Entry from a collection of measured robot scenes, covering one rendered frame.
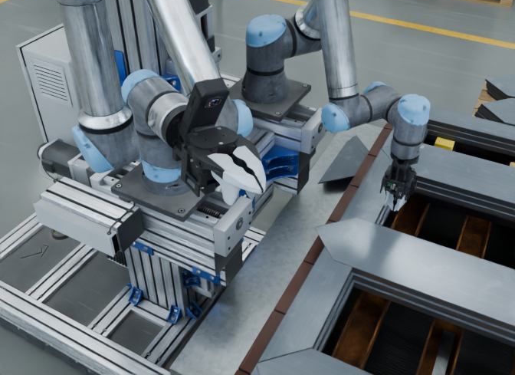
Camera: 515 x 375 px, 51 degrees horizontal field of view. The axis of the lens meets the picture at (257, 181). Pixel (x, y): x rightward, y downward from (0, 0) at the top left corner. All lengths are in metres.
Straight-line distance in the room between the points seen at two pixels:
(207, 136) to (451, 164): 1.16
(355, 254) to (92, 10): 0.86
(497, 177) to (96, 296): 1.52
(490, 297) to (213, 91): 0.93
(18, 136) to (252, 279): 2.36
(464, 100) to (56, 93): 2.93
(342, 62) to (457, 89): 2.82
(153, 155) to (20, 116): 2.96
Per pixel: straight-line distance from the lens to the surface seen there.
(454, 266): 1.48
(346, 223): 1.52
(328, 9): 1.32
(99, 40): 1.11
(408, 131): 1.38
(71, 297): 2.30
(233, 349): 1.48
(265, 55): 1.63
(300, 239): 1.73
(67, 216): 1.49
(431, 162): 1.81
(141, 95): 0.90
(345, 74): 1.34
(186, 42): 1.03
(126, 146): 1.22
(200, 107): 0.76
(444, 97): 3.99
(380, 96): 1.42
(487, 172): 1.82
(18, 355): 2.47
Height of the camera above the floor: 1.91
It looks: 39 degrees down
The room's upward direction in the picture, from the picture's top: straight up
